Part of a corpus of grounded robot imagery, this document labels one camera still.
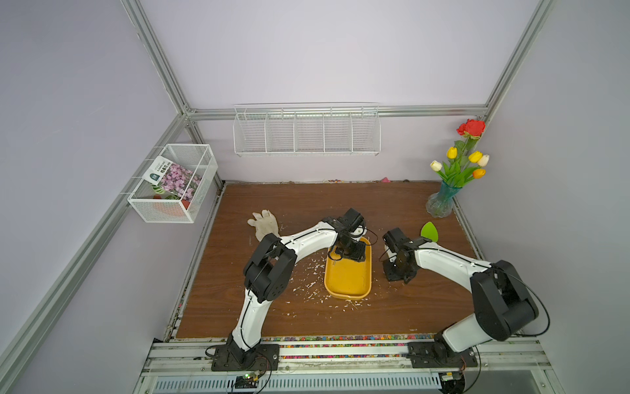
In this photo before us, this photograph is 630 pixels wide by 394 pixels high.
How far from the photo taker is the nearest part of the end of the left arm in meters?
0.71

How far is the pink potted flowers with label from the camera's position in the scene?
722 mm

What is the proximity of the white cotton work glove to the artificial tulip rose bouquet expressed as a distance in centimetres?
68

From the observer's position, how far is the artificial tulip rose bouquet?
2.95ft

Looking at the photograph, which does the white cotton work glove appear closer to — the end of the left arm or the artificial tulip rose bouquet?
the end of the left arm

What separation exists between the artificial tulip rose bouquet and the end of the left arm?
0.37m

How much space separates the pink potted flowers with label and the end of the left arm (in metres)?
0.44

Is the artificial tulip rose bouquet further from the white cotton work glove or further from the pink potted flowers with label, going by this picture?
the pink potted flowers with label

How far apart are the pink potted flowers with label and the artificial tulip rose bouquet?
2.82 ft

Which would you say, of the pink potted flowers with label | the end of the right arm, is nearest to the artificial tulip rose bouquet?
the end of the right arm
